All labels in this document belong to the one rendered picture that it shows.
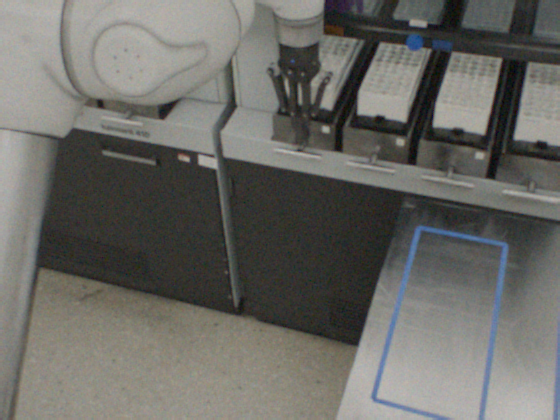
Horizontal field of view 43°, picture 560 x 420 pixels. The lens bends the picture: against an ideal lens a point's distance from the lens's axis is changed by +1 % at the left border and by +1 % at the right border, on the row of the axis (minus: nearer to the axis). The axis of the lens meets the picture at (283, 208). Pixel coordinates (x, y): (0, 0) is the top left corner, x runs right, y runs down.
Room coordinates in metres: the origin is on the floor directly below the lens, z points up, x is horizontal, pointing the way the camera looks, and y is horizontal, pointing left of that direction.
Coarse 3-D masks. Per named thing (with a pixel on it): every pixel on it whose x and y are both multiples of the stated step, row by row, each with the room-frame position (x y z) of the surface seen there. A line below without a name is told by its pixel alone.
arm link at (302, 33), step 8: (320, 16) 1.13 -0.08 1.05; (280, 24) 1.13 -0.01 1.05; (288, 24) 1.12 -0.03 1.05; (296, 24) 1.11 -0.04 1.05; (304, 24) 1.11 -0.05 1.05; (312, 24) 1.12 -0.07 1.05; (320, 24) 1.14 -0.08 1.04; (280, 32) 1.13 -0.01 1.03; (288, 32) 1.12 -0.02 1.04; (296, 32) 1.11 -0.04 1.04; (304, 32) 1.11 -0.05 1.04; (312, 32) 1.12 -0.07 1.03; (320, 32) 1.14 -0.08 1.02; (280, 40) 1.13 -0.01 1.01; (288, 40) 1.12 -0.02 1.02; (296, 40) 1.11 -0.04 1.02; (304, 40) 1.11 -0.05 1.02; (312, 40) 1.12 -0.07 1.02
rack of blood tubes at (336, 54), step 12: (324, 36) 1.39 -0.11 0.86; (324, 48) 1.35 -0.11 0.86; (336, 48) 1.35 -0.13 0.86; (348, 48) 1.34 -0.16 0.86; (360, 48) 1.41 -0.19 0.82; (324, 60) 1.30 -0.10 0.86; (336, 60) 1.29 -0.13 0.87; (348, 60) 1.31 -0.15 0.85; (336, 72) 1.25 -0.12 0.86; (348, 72) 1.31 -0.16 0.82; (312, 84) 1.21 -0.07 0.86; (336, 84) 1.29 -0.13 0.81; (288, 96) 1.22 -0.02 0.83; (300, 96) 1.21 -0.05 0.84; (312, 96) 1.20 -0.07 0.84; (324, 96) 1.19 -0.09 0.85; (336, 96) 1.23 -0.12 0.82
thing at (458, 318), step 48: (432, 240) 0.80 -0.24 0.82; (480, 240) 0.80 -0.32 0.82; (528, 240) 0.79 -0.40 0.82; (384, 288) 0.71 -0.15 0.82; (432, 288) 0.70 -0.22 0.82; (480, 288) 0.70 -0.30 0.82; (528, 288) 0.70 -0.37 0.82; (384, 336) 0.62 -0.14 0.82; (432, 336) 0.61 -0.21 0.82; (480, 336) 0.61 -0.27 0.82; (528, 336) 0.61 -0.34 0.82; (384, 384) 0.54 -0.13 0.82; (432, 384) 0.54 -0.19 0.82; (480, 384) 0.53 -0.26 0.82; (528, 384) 0.53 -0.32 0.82
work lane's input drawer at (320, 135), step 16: (368, 48) 1.43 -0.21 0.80; (352, 80) 1.31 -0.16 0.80; (352, 96) 1.28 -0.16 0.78; (320, 112) 1.18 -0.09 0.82; (336, 112) 1.20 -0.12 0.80; (288, 128) 1.18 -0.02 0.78; (320, 128) 1.16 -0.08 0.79; (336, 128) 1.16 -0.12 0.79; (304, 144) 1.16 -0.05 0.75; (320, 144) 1.16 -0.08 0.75; (320, 160) 1.12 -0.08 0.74
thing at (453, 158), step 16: (448, 64) 1.35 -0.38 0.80; (496, 96) 1.20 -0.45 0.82; (432, 112) 1.18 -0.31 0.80; (496, 112) 1.16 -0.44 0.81; (432, 128) 1.11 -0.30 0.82; (432, 144) 1.08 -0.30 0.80; (448, 144) 1.07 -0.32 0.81; (464, 144) 1.06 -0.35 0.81; (480, 144) 1.05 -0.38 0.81; (432, 160) 1.08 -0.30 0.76; (448, 160) 1.07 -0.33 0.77; (464, 160) 1.06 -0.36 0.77; (480, 160) 1.04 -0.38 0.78; (432, 176) 1.04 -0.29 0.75; (448, 176) 1.03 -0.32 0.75; (480, 176) 1.04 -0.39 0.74
